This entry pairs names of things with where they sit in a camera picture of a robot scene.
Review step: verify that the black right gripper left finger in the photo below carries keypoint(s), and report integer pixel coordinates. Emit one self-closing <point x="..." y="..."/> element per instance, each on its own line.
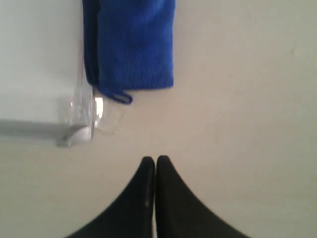
<point x="130" y="215"/>

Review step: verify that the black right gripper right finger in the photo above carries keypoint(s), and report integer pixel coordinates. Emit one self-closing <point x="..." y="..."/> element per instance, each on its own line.
<point x="179" y="213"/>

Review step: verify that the blue microfibre cloth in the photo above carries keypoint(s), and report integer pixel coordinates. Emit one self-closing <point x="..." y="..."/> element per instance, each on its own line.
<point x="128" y="45"/>

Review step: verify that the white aluminium-framed whiteboard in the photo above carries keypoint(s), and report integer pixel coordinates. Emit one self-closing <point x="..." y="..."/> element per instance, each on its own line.
<point x="44" y="93"/>

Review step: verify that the clear tape front right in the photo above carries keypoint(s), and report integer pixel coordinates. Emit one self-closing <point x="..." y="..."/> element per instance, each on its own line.
<point x="97" y="112"/>

